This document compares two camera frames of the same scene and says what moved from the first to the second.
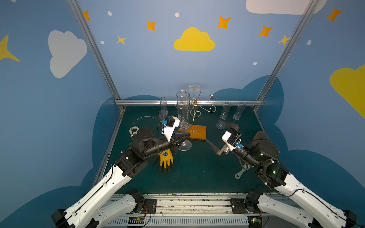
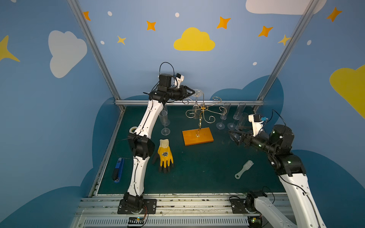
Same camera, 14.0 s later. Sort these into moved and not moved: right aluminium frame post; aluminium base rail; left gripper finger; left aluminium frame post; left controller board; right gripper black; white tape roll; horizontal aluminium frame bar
Moved: left gripper finger; right gripper black
Not moved: left aluminium frame post; right aluminium frame post; aluminium base rail; white tape roll; horizontal aluminium frame bar; left controller board
